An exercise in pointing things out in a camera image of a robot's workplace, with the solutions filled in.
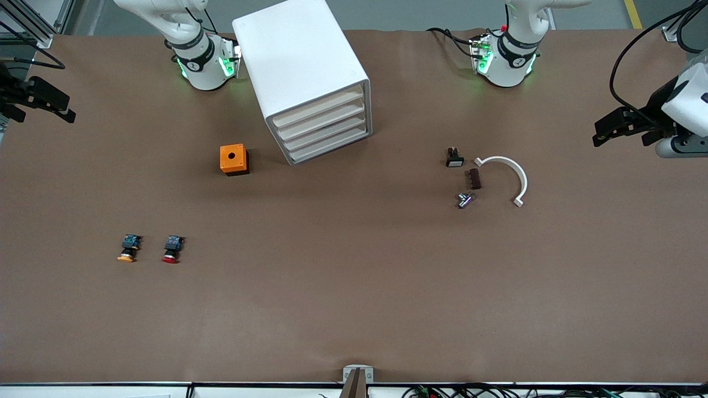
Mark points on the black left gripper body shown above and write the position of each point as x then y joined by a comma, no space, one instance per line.
658,104

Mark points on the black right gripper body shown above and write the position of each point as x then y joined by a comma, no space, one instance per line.
12,94

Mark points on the red mushroom push button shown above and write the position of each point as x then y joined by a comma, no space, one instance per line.
172,249

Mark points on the white plastic drawer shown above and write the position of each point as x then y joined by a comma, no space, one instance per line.
323,122
326,135
329,147
321,108

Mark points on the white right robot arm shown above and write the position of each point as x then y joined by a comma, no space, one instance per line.
199,61

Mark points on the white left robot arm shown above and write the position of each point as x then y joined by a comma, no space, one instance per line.
514,61

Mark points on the yellow mushroom push button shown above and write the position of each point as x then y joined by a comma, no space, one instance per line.
129,249

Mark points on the white square push button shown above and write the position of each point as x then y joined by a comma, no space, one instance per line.
454,160

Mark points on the white drawer cabinet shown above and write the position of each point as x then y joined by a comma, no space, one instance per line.
298,55

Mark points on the brown hexagonal cylinder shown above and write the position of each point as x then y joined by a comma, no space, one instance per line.
474,179

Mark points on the metal tee fitting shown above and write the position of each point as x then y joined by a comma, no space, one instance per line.
464,200

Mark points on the brown table mat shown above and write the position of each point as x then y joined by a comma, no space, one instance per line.
354,304

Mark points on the aluminium frame profile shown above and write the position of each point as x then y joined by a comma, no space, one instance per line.
33,25
672,33

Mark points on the orange button enclosure box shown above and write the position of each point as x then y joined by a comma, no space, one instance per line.
232,156

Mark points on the metal table edge bracket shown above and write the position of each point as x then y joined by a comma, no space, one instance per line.
348,373

